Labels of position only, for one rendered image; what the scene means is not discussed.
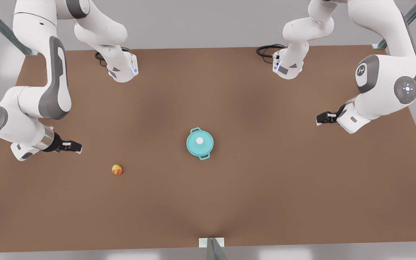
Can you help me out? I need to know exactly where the teal pot lid white knob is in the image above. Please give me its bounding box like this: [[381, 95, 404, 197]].
[[188, 130, 214, 153]]

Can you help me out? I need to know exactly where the teal pot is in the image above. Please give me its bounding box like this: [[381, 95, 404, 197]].
[[186, 127, 215, 161]]

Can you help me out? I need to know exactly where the black cable loop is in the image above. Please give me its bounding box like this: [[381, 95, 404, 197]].
[[95, 47, 130, 68], [256, 44, 286, 64]]

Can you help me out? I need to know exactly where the silver frame post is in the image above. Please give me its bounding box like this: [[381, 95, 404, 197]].
[[0, 0, 39, 57], [372, 0, 416, 50], [198, 237, 228, 260]]

